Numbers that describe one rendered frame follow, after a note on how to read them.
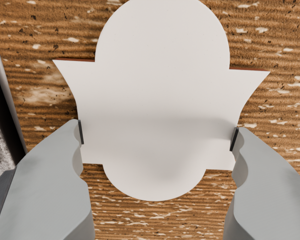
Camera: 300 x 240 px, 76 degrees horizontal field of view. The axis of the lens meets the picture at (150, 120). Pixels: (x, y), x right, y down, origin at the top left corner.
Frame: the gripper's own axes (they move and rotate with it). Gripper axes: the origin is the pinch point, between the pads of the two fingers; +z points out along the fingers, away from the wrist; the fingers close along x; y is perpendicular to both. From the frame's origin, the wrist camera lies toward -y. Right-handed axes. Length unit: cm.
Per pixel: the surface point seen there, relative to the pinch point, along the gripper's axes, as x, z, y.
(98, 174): -4.3, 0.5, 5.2
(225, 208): 6.4, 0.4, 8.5
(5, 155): -13.1, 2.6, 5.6
